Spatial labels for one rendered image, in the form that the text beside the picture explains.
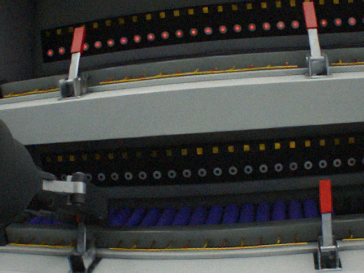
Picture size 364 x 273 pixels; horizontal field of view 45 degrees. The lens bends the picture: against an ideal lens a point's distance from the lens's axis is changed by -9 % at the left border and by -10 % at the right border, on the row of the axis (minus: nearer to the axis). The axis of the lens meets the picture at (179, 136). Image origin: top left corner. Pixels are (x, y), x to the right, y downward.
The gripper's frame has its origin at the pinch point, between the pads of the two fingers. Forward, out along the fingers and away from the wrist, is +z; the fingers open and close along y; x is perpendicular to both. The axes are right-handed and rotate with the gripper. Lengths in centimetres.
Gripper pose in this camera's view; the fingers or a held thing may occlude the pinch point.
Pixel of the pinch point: (81, 211)
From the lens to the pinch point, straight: 52.9
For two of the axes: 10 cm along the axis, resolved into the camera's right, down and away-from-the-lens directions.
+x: 0.0, -9.6, 2.9
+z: 2.3, 2.8, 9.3
